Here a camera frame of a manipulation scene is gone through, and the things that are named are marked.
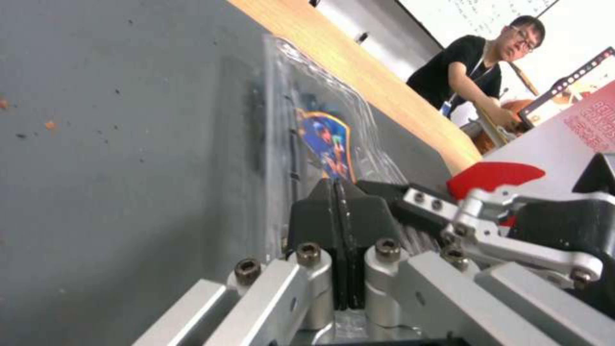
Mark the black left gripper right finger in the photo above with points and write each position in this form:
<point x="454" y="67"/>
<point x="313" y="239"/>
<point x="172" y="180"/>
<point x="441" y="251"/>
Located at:
<point x="367" y="220"/>

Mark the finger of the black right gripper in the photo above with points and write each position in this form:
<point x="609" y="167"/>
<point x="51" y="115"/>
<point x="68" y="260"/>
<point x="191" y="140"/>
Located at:
<point x="423" y="207"/>

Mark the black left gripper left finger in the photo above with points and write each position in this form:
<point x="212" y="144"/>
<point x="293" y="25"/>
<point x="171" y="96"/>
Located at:
<point x="312" y="223"/>

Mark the clear plastic takeout container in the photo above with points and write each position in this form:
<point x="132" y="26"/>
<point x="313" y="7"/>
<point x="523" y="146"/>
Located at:
<point x="322" y="119"/>

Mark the white takeout bag red print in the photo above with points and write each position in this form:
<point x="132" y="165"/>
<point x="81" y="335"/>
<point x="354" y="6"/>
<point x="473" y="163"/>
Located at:
<point x="552" y="140"/>

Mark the red curved tab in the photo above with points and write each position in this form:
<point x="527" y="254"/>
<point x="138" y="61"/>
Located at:
<point x="495" y="176"/>

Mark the colourful sticker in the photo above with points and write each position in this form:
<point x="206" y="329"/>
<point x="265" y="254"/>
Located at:
<point x="326" y="144"/>

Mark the dark laptop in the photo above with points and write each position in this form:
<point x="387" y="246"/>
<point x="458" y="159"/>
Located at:
<point x="572" y="83"/>

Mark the wooden counter top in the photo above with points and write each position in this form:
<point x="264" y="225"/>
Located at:
<point x="375" y="75"/>

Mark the person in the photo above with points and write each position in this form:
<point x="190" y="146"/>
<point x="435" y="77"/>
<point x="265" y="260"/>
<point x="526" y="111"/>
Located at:
<point x="461" y="72"/>

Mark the small black knob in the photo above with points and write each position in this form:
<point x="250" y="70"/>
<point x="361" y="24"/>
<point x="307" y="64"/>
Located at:
<point x="362" y="36"/>

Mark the whiteboard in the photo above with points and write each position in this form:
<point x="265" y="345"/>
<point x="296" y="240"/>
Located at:
<point x="480" y="18"/>

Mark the orange crumb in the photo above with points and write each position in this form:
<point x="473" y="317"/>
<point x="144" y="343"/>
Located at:
<point x="50" y="125"/>
<point x="2" y="103"/>

